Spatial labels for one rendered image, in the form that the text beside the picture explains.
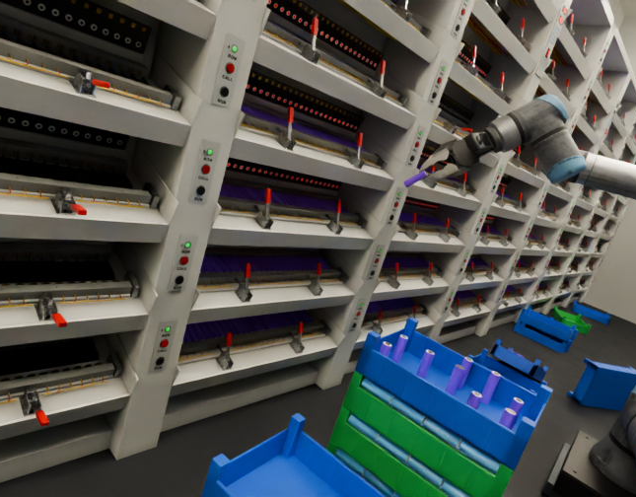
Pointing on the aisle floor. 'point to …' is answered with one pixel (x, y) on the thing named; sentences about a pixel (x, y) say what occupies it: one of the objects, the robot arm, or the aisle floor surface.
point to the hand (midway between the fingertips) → (425, 173)
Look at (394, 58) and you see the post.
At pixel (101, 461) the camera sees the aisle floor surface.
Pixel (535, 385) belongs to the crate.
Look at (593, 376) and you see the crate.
